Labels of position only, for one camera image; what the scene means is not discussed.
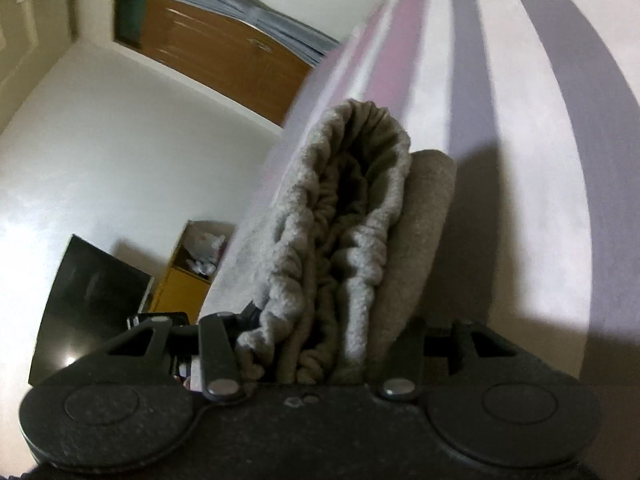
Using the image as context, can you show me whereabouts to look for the grey sweatpants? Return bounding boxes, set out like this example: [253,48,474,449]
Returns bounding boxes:
[196,97,458,386]

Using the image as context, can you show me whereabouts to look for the yellow wooden cabinet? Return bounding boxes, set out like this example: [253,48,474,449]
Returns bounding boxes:
[149,220,235,324]

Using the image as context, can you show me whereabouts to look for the black flat monitor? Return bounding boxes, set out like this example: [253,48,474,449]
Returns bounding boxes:
[28,235,153,386]

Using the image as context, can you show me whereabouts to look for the brown wooden door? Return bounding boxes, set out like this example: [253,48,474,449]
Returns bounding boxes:
[114,0,311,126]

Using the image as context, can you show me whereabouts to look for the striped pink purple bedsheet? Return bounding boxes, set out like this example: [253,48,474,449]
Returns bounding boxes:
[196,0,640,480]

